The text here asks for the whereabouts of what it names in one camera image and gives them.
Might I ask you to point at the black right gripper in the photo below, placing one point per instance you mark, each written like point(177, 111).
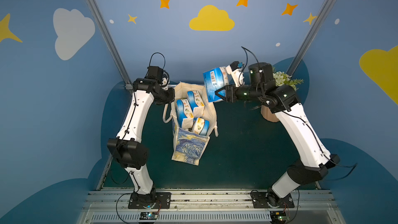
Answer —
point(230, 93)

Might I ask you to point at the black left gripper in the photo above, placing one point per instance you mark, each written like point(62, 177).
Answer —
point(169, 95)

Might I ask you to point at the canvas bag starry night print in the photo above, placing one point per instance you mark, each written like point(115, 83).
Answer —
point(193, 119)

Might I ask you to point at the purple snail tissue pack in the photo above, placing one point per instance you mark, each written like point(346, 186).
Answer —
point(200, 126)

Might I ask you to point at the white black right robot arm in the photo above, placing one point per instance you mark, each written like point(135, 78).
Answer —
point(315, 160)

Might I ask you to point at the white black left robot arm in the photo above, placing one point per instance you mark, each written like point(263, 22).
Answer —
point(127, 147)

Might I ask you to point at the artificial white flower plant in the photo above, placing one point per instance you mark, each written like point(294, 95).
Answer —
point(281, 78)

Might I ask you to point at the left green circuit board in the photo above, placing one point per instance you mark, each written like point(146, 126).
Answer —
point(149, 216)

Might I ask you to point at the green circuit board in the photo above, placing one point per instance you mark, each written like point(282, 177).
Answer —
point(278, 217)
point(149, 216)

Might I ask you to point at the right green circuit board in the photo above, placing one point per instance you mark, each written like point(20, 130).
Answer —
point(278, 217)

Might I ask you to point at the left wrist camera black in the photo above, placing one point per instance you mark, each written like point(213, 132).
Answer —
point(155, 73)

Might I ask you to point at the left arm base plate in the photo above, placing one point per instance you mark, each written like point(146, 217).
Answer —
point(153, 200)

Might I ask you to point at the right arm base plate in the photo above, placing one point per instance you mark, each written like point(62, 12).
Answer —
point(270, 200)

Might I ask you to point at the aluminium rail frame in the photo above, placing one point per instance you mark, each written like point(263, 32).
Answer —
point(209, 206)

